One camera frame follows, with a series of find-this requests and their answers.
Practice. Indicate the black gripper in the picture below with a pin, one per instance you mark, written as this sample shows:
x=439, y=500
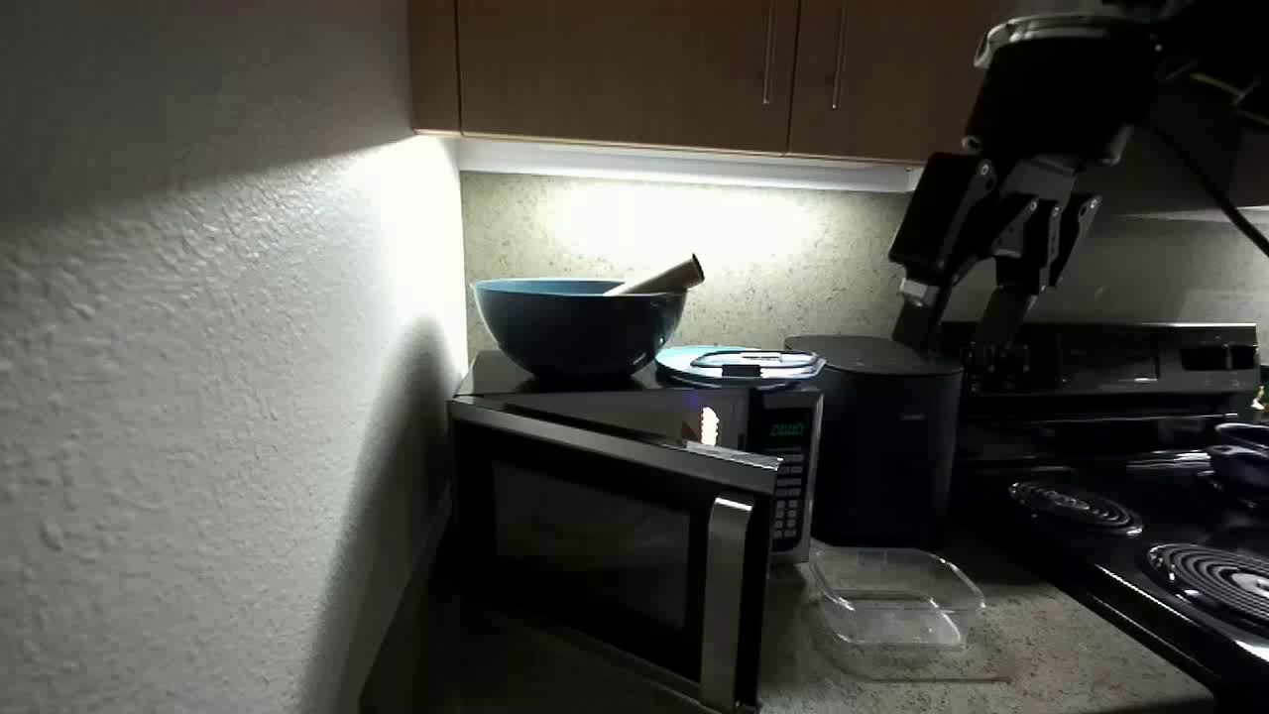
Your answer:
x=1017, y=199

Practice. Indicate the clear plastic lunch box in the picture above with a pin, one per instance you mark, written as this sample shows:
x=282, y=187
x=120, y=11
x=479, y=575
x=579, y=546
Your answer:
x=899, y=616

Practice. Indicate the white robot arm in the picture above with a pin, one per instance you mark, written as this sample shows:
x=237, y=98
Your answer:
x=1056, y=81

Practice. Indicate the black air fryer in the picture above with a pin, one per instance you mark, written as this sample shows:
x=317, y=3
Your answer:
x=887, y=450

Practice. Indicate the black electric stove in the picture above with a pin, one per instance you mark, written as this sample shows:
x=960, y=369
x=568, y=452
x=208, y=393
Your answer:
x=1125, y=439

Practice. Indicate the black coil stove burner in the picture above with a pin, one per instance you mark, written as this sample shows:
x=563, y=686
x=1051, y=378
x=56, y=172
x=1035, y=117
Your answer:
x=1215, y=581
x=1076, y=509

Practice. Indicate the round blue white lid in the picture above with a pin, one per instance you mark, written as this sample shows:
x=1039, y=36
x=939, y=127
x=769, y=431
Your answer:
x=739, y=365

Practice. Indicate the wooden cabinet door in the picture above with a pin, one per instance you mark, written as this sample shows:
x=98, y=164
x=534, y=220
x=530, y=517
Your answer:
x=899, y=64
x=609, y=64

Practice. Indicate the wooden pestle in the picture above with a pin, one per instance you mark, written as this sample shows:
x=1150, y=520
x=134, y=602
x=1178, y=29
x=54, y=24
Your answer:
x=661, y=279

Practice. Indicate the blue mixing bowl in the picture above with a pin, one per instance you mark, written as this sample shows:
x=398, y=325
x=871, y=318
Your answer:
x=578, y=331

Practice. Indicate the wooden upper cabinet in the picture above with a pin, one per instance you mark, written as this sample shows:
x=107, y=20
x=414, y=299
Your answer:
x=595, y=64

